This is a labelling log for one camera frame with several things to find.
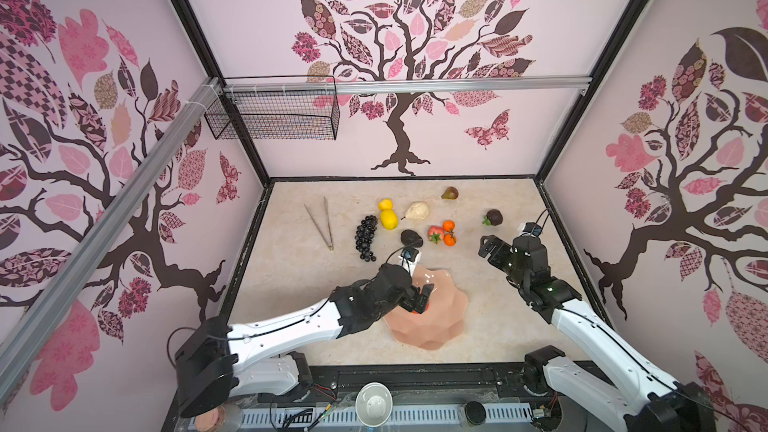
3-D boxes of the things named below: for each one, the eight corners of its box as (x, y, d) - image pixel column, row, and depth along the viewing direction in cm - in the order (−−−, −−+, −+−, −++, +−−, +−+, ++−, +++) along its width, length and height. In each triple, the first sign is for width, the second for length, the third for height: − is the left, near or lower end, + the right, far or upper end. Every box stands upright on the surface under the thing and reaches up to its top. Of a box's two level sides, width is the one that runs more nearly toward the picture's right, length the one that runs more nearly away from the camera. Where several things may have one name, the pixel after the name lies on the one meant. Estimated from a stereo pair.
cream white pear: (403, 220, 108) (404, 213, 105) (414, 206, 113) (414, 199, 110) (420, 228, 106) (420, 221, 103) (430, 213, 110) (431, 207, 107)
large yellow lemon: (380, 229, 105) (380, 224, 102) (380, 214, 109) (380, 209, 107) (398, 229, 105) (398, 224, 102) (398, 214, 109) (398, 209, 107)
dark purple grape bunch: (355, 261, 98) (353, 254, 94) (358, 223, 108) (357, 215, 104) (376, 261, 98) (375, 254, 94) (377, 223, 108) (377, 215, 104)
